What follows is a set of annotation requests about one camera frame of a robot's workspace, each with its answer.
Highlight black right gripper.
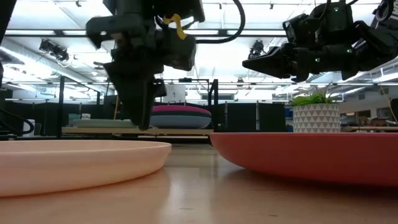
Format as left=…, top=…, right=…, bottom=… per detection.
left=242, top=43, right=355, bottom=83

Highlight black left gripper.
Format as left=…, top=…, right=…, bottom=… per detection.
left=104, top=29, right=197, bottom=131

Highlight blue plate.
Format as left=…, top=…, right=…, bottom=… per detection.
left=150, top=115, right=212, bottom=129

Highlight pale green plate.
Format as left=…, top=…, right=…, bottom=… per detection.
left=72, top=119, right=137, bottom=129

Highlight peach plate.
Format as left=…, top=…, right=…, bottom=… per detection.
left=0, top=139, right=172, bottom=197

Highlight white box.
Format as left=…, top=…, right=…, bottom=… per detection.
left=164, top=84, right=187, bottom=104

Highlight pink plate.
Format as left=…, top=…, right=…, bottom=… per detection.
left=152, top=105, right=211, bottom=114

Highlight dark plate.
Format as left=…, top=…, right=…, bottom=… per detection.
left=151, top=111, right=212, bottom=119

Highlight green plant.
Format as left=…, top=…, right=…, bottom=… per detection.
left=290, top=85, right=336, bottom=107

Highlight white triangle-patterned plant pot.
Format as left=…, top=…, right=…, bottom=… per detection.
left=292, top=103, right=341, bottom=134

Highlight red plate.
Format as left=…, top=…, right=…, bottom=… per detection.
left=210, top=132, right=398, bottom=187

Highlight wooden background table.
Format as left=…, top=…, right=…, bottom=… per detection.
left=340, top=125, right=398, bottom=133

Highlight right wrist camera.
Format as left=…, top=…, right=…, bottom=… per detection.
left=282, top=12, right=315, bottom=47

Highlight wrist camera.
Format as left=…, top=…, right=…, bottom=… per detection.
left=86, top=14, right=156, bottom=49
left=282, top=12, right=315, bottom=47

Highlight wooden shelf with black frame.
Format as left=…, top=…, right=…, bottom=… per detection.
left=55, top=76, right=219, bottom=147

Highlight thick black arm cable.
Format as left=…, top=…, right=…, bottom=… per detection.
left=195, top=0, right=246, bottom=44

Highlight yellow cable tie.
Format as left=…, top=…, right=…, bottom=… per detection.
left=163, top=13, right=188, bottom=40

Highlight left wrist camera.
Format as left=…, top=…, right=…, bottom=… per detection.
left=86, top=14, right=156, bottom=49

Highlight black looped cable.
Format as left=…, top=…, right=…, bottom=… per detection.
left=0, top=108, right=35, bottom=136

